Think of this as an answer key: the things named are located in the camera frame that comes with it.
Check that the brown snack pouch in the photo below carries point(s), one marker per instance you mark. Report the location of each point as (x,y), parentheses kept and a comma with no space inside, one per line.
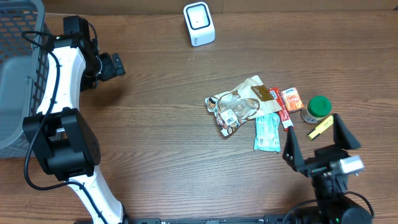
(249,100)

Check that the orange Kleenex tissue box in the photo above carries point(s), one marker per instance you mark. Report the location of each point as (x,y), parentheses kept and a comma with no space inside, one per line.
(292,99)

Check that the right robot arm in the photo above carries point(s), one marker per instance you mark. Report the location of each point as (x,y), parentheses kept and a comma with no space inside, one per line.
(332,204)

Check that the grey plastic mesh basket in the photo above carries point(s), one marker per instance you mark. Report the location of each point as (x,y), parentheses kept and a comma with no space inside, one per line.
(24,70)

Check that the red snack stick packet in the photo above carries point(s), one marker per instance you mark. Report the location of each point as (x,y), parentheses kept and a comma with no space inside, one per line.
(283,113)

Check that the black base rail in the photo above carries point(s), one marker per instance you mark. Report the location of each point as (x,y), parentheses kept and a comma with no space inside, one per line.
(267,219)

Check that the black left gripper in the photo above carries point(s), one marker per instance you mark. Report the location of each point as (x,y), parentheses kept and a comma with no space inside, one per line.
(110,71)

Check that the teal Kleenex tissue pack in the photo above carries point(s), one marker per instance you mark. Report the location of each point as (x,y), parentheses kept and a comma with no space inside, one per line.
(267,133)

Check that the green lid jar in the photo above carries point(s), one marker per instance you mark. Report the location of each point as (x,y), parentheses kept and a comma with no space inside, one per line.
(316,109)

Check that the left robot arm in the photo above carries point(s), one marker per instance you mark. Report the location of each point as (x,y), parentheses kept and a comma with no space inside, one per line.
(64,151)

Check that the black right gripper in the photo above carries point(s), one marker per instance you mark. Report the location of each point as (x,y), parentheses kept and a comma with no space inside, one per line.
(342,138)

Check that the white barcode scanner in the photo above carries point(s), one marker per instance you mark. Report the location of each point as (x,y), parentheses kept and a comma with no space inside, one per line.
(199,23)

